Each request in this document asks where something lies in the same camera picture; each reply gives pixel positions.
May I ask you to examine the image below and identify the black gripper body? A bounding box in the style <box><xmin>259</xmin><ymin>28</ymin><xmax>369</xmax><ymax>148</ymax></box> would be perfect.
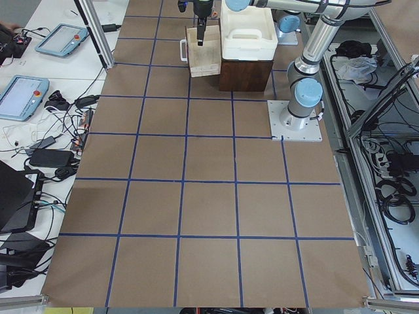
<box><xmin>193</xmin><ymin>0</ymin><xmax>213</xmax><ymax>18</ymax></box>

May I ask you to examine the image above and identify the light wooden drawer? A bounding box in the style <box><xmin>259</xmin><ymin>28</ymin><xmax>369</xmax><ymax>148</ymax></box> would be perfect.
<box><xmin>186</xmin><ymin>25</ymin><xmax>221</xmax><ymax>78</ymax></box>

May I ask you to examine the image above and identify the white drawer handle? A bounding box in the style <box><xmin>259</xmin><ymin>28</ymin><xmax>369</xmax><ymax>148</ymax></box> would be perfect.
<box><xmin>179</xmin><ymin>38</ymin><xmax>188</xmax><ymax>63</ymax></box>

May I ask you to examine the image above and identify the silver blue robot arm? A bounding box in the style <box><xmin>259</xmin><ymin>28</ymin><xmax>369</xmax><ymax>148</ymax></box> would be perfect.
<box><xmin>226</xmin><ymin>0</ymin><xmax>389</xmax><ymax>131</ymax></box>

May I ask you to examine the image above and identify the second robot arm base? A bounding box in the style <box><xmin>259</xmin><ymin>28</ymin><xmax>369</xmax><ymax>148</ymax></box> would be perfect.
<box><xmin>273</xmin><ymin>10</ymin><xmax>301</xmax><ymax>46</ymax></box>

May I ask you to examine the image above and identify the white foam box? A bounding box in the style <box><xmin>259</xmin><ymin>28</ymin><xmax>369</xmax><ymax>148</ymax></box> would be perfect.
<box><xmin>220</xmin><ymin>1</ymin><xmax>278</xmax><ymax>61</ymax></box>

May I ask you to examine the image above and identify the dark brown wooden cabinet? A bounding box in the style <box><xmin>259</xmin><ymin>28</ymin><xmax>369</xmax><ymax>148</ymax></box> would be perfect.
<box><xmin>219</xmin><ymin>59</ymin><xmax>274</xmax><ymax>92</ymax></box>

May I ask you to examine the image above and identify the blue teach pendant upper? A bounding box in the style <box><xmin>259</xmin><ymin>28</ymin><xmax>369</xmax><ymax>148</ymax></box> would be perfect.
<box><xmin>35</xmin><ymin>24</ymin><xmax>89</xmax><ymax>58</ymax></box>

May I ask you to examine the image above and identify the blue teach pendant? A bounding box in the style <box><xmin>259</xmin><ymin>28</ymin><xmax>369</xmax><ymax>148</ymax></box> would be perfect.
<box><xmin>35</xmin><ymin>24</ymin><xmax>89</xmax><ymax>58</ymax></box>
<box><xmin>1</xmin><ymin>75</ymin><xmax>50</xmax><ymax>122</ymax></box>

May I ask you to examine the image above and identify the white crumpled cloth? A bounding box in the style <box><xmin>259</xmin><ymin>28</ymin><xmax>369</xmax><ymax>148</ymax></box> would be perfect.
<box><xmin>337</xmin><ymin>56</ymin><xmax>377</xmax><ymax>84</ymax></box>

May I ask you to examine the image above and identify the blue teach pendant lower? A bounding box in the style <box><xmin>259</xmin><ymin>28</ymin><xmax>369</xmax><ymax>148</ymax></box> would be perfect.
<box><xmin>1</xmin><ymin>75</ymin><xmax>50</xmax><ymax>122</ymax></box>

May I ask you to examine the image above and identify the black power brick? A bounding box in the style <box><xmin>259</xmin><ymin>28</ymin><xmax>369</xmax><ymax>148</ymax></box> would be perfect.
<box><xmin>29</xmin><ymin>149</ymin><xmax>74</xmax><ymax>168</ymax></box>

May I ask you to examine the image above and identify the black laptop computer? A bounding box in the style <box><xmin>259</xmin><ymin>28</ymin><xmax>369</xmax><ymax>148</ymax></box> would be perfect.
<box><xmin>1</xmin><ymin>162</ymin><xmax>44</xmax><ymax>234</ymax></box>

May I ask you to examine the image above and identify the aluminium frame post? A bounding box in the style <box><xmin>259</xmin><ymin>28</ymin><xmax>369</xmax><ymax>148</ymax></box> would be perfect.
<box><xmin>74</xmin><ymin>0</ymin><xmax>115</xmax><ymax>70</ymax></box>

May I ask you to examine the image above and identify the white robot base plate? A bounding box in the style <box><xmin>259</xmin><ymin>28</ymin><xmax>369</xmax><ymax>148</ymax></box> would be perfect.
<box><xmin>267</xmin><ymin>100</ymin><xmax>323</xmax><ymax>142</ymax></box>

